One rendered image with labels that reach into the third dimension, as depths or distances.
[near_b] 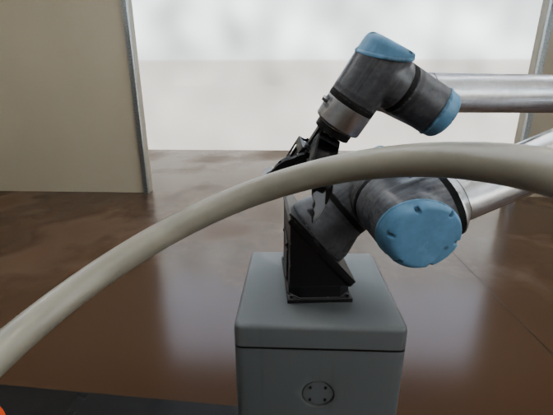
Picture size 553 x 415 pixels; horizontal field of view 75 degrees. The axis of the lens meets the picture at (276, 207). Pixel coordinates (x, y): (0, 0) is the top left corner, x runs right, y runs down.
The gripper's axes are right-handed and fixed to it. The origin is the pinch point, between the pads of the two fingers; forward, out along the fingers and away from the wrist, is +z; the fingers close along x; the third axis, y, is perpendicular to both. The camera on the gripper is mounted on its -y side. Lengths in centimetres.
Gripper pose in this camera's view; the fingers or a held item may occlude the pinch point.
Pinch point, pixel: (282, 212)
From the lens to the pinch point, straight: 74.6
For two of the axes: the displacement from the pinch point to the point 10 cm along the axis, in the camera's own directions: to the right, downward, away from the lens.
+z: -5.0, 7.5, 4.4
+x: -8.6, -3.9, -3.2
